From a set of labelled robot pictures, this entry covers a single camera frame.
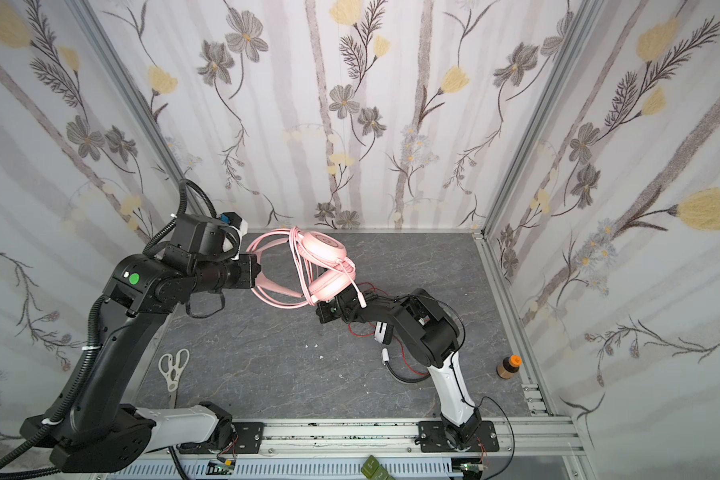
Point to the pink headset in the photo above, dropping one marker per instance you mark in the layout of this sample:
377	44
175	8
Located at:
322	264

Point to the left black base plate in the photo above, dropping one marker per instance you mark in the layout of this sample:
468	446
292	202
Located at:
248	438

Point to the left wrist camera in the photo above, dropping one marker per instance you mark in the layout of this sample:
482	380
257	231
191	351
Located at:
210	239

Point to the green circuit board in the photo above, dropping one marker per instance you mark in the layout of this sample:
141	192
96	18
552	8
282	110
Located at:
372	469

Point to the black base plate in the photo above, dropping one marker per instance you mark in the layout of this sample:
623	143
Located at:
248	438
432	438

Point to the small brown orange-capped bottle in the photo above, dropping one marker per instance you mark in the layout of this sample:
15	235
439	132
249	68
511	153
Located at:
509	366

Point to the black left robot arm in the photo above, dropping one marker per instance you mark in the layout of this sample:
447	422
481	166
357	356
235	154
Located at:
88	428

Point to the aluminium mounting rail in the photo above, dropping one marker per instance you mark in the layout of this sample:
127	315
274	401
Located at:
530	448

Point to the white scissors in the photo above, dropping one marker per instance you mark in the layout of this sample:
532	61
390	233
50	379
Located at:
171	367

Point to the white black headset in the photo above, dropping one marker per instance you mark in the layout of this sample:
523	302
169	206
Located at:
400	369

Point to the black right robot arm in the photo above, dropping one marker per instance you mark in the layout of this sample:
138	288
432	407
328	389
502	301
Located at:
433	338

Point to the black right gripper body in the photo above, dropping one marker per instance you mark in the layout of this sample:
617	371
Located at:
330	309

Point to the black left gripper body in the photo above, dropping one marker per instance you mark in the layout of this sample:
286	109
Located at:
250	271

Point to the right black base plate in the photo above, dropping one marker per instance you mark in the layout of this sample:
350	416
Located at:
432	438

